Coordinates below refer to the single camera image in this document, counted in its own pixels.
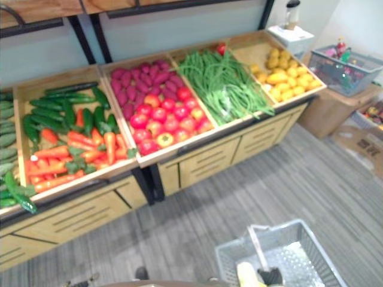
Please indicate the green long beans bunch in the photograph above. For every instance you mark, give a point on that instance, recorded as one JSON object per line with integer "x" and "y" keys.
{"x": 221, "y": 80}

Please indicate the red bell pepper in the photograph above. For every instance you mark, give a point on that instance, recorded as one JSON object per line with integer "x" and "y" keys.
{"x": 221, "y": 49}

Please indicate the flat printed cardboard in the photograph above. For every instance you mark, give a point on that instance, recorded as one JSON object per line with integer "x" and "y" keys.
{"x": 359, "y": 143}

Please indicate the red bottle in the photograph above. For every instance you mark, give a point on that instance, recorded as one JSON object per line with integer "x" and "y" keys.
{"x": 341, "y": 48}

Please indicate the wooden slatted stand cabinet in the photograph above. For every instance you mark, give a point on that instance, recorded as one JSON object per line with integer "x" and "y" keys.
{"x": 77, "y": 215}
{"x": 209, "y": 163}

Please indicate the dark green cucumber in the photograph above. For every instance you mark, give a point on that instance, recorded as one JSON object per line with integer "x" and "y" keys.
{"x": 88, "y": 121}
{"x": 48, "y": 114}
{"x": 46, "y": 104}
{"x": 99, "y": 119}
{"x": 71, "y": 87}
{"x": 30, "y": 128}
{"x": 21, "y": 195}
{"x": 49, "y": 123}
{"x": 101, "y": 97}
{"x": 71, "y": 98}
{"x": 68, "y": 113}
{"x": 112, "y": 123}

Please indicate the purple sweet potato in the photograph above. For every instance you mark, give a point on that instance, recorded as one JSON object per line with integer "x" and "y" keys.
{"x": 176, "y": 81}
{"x": 128, "y": 111}
{"x": 118, "y": 73}
{"x": 139, "y": 100}
{"x": 135, "y": 73}
{"x": 142, "y": 86}
{"x": 131, "y": 93}
{"x": 145, "y": 67}
{"x": 126, "y": 79}
{"x": 146, "y": 79}
{"x": 153, "y": 72}
{"x": 169, "y": 94}
{"x": 171, "y": 86}
{"x": 161, "y": 64}
{"x": 161, "y": 78}
{"x": 116, "y": 86}
{"x": 122, "y": 98}

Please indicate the robot dark foot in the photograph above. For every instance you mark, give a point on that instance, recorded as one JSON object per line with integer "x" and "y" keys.
{"x": 142, "y": 273}

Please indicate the brown cardboard box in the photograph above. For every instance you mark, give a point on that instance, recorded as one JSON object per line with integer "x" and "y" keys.
{"x": 326, "y": 110}

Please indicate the grey plastic shopping basket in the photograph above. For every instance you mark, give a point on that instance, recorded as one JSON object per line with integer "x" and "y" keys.
{"x": 287, "y": 236}

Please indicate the grey basket of goods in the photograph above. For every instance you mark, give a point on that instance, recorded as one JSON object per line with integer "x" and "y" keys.
{"x": 353, "y": 80}

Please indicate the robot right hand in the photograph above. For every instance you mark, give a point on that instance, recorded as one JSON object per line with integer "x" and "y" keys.
{"x": 270, "y": 276}

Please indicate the orange carrot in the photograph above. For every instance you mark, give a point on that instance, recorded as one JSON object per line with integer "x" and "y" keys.
{"x": 48, "y": 169}
{"x": 80, "y": 117}
{"x": 80, "y": 146}
{"x": 121, "y": 146}
{"x": 80, "y": 138}
{"x": 49, "y": 135}
{"x": 91, "y": 155}
{"x": 97, "y": 137}
{"x": 52, "y": 152}
{"x": 57, "y": 181}
{"x": 109, "y": 146}

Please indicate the green bottle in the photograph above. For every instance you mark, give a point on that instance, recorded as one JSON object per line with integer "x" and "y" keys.
{"x": 346, "y": 55}

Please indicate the white box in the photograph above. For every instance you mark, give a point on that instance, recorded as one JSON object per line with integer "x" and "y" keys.
{"x": 294, "y": 39}

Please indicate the yellow potato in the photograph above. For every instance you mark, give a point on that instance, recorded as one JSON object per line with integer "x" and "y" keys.
{"x": 283, "y": 63}
{"x": 308, "y": 77}
{"x": 285, "y": 55}
{"x": 299, "y": 91}
{"x": 314, "y": 84}
{"x": 293, "y": 64}
{"x": 274, "y": 53}
{"x": 282, "y": 87}
{"x": 262, "y": 77}
{"x": 292, "y": 72}
{"x": 275, "y": 94}
{"x": 302, "y": 70}
{"x": 302, "y": 82}
{"x": 287, "y": 95}
{"x": 292, "y": 82}
{"x": 272, "y": 63}
{"x": 254, "y": 69}
{"x": 276, "y": 79}

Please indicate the black stand leg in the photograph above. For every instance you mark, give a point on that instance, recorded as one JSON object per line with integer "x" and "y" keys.
{"x": 157, "y": 182}
{"x": 143, "y": 186}

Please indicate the wooden bin of green beans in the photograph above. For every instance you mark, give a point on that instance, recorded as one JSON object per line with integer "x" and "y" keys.
{"x": 182, "y": 53}

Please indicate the yellow corn cob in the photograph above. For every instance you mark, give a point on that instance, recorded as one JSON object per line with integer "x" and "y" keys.
{"x": 246, "y": 273}

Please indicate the grey basket of colourful items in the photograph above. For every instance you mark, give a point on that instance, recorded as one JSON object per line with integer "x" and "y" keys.
{"x": 371, "y": 115}

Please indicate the blender with black lid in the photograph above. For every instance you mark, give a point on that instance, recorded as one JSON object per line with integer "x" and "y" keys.
{"x": 292, "y": 15}

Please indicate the orange tomato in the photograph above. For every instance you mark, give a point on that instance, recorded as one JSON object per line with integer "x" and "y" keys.
{"x": 165, "y": 140}

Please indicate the wooden bin of potatoes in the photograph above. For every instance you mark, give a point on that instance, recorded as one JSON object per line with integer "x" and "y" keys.
{"x": 251, "y": 49}

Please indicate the wooden bin of tomatoes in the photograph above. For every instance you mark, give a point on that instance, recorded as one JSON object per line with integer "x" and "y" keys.
{"x": 134, "y": 61}

